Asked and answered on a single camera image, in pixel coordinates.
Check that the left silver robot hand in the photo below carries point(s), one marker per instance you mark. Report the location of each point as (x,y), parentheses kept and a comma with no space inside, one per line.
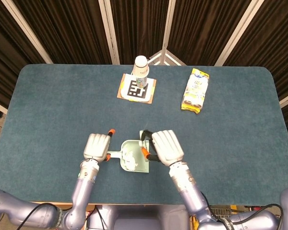
(96,146)

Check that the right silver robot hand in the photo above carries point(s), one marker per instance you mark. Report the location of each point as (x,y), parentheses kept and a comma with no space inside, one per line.
(166,148)

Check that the mint green plastic dustpan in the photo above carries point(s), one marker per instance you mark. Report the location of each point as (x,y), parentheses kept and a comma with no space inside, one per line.
(142,166)

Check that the white paper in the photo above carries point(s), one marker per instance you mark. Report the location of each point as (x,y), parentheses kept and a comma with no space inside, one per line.
(130,163)

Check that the right lilac robot arm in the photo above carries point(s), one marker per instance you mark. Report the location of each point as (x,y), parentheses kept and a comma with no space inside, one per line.
(184,184)

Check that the left lilac robot arm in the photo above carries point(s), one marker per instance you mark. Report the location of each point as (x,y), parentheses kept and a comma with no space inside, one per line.
(82,189)

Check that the blue felt table cover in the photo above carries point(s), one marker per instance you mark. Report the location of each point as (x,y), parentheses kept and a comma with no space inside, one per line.
(62,107)

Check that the cardboard card with black marker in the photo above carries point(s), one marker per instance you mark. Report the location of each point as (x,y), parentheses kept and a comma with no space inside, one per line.
(134,93)

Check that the yellow white snack package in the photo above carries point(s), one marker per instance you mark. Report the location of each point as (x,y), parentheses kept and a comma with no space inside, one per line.
(195,91)

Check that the printed drink bottle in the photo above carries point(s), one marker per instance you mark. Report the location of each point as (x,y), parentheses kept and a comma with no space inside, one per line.
(141,82)

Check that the lilac robot torso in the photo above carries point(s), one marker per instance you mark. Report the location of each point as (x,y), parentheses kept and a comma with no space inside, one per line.
(139,220)

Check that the upturned white paper cup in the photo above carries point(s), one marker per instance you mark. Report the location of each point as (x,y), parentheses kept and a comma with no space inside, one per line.
(141,64)

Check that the dark brown pleated curtain panel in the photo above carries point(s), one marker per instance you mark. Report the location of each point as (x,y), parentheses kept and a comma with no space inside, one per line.
(67,28)
(201,28)
(4,48)
(273,43)
(139,24)

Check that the white triangular frame foot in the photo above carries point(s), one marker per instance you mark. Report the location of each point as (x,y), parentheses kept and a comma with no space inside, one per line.
(174,58)

